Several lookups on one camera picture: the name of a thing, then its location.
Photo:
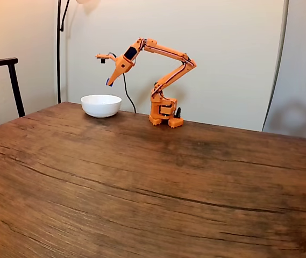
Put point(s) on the black floor lamp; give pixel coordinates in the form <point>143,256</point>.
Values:
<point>58,53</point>

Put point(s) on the black table clamp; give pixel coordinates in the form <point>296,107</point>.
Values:
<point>179,113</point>

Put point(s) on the grey vertical edge strip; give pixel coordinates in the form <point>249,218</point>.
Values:
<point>264,123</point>

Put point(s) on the orange camera mount black camera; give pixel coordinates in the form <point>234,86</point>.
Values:
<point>101,56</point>

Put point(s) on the blue cube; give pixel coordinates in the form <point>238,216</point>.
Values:
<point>106,81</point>

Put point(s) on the white bowl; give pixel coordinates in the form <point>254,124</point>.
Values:
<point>101,106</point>

